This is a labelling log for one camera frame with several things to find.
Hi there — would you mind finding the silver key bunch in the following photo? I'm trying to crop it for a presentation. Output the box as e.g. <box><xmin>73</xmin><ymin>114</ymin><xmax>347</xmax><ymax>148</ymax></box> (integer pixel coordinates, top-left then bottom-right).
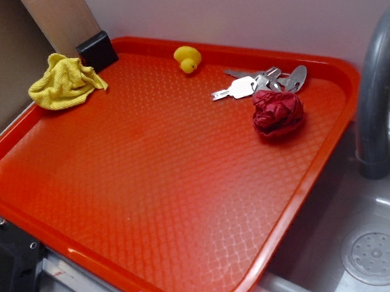
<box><xmin>223</xmin><ymin>60</ymin><xmax>292</xmax><ymax>100</ymax></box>

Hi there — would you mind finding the grey sink basin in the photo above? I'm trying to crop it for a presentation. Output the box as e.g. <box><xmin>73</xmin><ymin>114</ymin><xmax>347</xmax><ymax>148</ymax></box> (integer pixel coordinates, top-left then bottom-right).
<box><xmin>260</xmin><ymin>129</ymin><xmax>390</xmax><ymax>292</ymax></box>

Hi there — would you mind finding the black bracket block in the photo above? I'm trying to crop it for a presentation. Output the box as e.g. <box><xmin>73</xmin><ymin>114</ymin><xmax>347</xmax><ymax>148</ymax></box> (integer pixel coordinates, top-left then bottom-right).
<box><xmin>76</xmin><ymin>30</ymin><xmax>119</xmax><ymax>73</ymax></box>

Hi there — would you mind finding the sink drain strainer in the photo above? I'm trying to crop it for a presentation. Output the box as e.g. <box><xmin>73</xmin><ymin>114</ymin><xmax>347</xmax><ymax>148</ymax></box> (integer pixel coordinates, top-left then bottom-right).
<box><xmin>340</xmin><ymin>224</ymin><xmax>390</xmax><ymax>286</ymax></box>

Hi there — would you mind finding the yellow cloth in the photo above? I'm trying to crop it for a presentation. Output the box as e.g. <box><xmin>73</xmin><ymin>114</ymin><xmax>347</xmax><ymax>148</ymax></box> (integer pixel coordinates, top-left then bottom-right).
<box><xmin>27</xmin><ymin>53</ymin><xmax>108</xmax><ymax>111</ymax></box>

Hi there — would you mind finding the white-headed silver key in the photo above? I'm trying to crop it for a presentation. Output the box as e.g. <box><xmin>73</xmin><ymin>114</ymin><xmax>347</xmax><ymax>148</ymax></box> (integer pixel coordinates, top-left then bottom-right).
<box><xmin>211</xmin><ymin>76</ymin><xmax>257</xmax><ymax>101</ymax></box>

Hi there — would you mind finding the red plastic tray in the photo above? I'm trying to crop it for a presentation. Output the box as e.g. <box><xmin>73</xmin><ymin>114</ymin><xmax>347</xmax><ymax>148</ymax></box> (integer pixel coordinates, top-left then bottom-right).
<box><xmin>0</xmin><ymin>37</ymin><xmax>360</xmax><ymax>292</ymax></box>

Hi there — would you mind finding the oval silver key tag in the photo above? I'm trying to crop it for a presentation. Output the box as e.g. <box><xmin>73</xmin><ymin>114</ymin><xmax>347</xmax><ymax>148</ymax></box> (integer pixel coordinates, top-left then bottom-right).
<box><xmin>280</xmin><ymin>65</ymin><xmax>308</xmax><ymax>93</ymax></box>

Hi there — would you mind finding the crumpled red cloth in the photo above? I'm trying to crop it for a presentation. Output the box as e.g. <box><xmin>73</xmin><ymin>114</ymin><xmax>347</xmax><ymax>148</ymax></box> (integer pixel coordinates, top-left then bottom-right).
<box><xmin>252</xmin><ymin>90</ymin><xmax>305</xmax><ymax>139</ymax></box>

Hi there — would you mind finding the yellow rubber duck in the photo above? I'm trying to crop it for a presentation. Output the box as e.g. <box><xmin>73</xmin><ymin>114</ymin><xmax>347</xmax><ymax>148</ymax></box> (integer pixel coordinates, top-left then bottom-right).
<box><xmin>173</xmin><ymin>45</ymin><xmax>201</xmax><ymax>74</ymax></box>

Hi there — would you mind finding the grey curved faucet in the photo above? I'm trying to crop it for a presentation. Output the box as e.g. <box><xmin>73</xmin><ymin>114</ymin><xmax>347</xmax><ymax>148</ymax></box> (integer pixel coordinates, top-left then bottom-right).
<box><xmin>355</xmin><ymin>7</ymin><xmax>390</xmax><ymax>180</ymax></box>

